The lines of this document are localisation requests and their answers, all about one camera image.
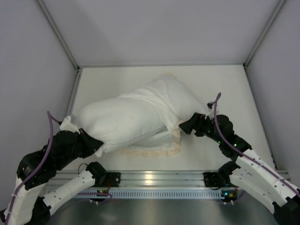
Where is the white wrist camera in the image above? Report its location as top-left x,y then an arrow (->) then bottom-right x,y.
60,115 -> 80,133
206,101 -> 219,119

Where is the aluminium mounting rail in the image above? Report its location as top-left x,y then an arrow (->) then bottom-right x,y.
45,170 -> 215,188

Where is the white pillow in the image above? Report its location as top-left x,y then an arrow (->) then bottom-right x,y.
77,97 -> 173,157

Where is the aluminium frame post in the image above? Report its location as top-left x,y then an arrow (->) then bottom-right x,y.
35,0 -> 82,71
242,0 -> 290,68

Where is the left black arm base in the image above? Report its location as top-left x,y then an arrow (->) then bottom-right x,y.
92,172 -> 121,188

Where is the left aluminium frame post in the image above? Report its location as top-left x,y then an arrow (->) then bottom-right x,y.
35,0 -> 82,71

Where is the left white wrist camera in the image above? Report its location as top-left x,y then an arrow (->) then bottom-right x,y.
60,115 -> 80,133

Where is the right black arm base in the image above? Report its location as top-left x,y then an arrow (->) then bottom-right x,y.
203,172 -> 236,190

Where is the right aluminium frame post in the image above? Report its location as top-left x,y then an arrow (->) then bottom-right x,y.
242,0 -> 290,68

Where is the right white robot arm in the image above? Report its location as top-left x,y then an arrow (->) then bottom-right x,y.
179,113 -> 300,225

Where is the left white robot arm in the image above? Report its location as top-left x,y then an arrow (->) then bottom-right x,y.
0,130 -> 106,225

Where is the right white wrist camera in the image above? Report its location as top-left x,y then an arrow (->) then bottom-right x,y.
206,101 -> 219,119

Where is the white pillowcase with cream ruffle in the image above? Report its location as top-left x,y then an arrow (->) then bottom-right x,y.
118,75 -> 209,158

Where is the perforated grey cable duct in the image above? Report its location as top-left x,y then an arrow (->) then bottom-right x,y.
74,188 -> 237,200

